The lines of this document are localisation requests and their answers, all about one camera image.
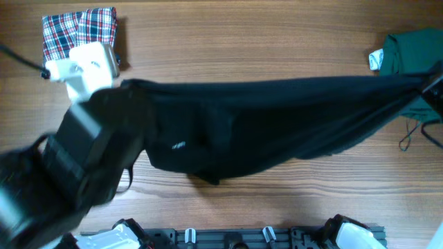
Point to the black garment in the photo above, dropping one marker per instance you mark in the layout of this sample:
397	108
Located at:
226	130

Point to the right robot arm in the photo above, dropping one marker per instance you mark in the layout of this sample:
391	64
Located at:
346	233

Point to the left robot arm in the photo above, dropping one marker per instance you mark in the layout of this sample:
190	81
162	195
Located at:
48	187

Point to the plaid folded cloth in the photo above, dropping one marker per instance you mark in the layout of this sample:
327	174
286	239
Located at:
65	31

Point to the dark green folded garment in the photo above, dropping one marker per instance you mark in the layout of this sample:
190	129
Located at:
411	52

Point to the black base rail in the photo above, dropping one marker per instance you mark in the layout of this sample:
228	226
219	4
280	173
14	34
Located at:
288	238

